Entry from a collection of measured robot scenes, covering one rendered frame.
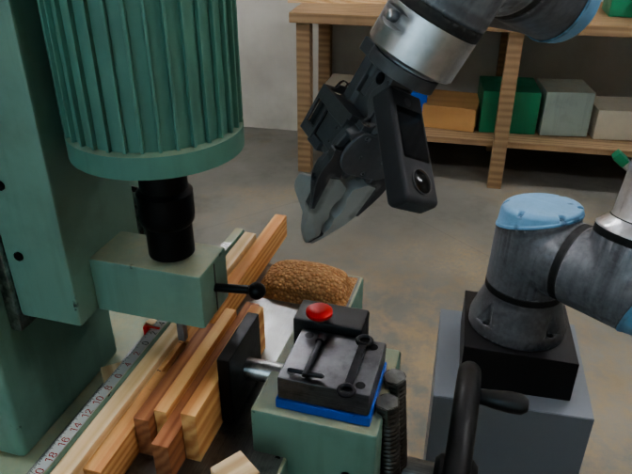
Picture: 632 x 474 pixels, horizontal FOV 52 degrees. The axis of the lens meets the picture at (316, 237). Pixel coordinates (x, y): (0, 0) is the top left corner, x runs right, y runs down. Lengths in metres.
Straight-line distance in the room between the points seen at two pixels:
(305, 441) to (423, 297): 1.90
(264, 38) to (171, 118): 3.51
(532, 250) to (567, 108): 2.39
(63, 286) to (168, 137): 0.24
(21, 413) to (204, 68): 0.50
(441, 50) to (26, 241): 0.46
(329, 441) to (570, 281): 0.64
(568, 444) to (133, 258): 0.95
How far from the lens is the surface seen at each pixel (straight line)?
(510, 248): 1.24
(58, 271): 0.75
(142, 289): 0.75
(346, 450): 0.69
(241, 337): 0.73
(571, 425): 1.37
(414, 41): 0.59
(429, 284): 2.64
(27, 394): 0.90
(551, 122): 3.58
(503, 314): 1.30
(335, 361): 0.69
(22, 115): 0.68
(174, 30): 0.58
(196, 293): 0.71
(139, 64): 0.58
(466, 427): 0.71
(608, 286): 1.17
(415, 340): 2.34
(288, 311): 0.93
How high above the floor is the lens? 1.44
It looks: 29 degrees down
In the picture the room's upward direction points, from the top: straight up
